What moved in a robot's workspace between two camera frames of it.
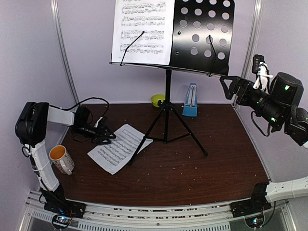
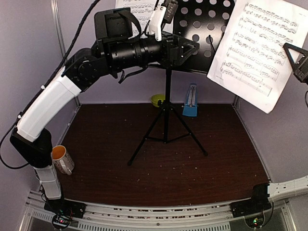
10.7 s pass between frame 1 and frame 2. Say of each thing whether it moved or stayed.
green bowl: stayed
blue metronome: stayed
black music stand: stayed
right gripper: moved
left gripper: moved
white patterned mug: stayed
